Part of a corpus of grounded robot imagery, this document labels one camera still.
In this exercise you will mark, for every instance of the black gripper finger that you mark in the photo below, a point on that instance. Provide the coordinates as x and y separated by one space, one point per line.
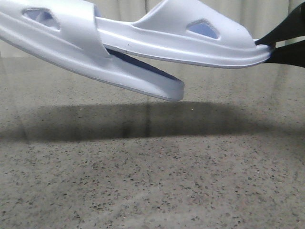
289 54
292 26

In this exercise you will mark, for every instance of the light blue slipper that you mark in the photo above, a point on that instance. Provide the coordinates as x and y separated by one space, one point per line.
185 31
64 33

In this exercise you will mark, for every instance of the pale green curtain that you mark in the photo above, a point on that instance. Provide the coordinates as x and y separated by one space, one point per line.
259 17

